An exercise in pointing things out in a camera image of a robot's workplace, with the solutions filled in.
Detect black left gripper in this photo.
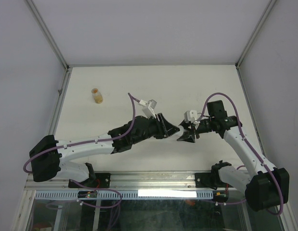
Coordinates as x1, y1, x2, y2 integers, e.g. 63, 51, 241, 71
131, 113, 179, 145

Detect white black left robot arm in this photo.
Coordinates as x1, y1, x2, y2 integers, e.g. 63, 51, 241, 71
29, 113, 181, 187

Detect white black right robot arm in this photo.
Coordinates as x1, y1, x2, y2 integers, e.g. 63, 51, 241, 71
178, 100, 289, 211

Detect clear vial orange pills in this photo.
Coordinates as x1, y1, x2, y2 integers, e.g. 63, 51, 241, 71
91, 88, 103, 104

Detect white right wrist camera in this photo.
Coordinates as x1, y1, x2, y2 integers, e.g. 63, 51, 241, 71
184, 110, 198, 124

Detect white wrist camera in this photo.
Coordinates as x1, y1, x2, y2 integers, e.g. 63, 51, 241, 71
138, 100, 157, 118
184, 110, 198, 124

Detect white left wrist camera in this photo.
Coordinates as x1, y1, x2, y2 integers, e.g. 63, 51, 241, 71
138, 100, 157, 118

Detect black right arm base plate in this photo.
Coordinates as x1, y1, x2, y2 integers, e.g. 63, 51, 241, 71
194, 172, 227, 190

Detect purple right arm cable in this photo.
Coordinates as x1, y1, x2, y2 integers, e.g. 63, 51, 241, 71
196, 92, 285, 216

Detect aluminium frame rail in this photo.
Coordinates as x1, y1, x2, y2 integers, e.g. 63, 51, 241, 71
25, 170, 236, 192

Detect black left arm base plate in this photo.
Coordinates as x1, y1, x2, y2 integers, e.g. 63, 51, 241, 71
79, 172, 111, 188

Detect white slotted cable duct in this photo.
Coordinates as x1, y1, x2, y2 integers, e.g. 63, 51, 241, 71
35, 189, 213, 201

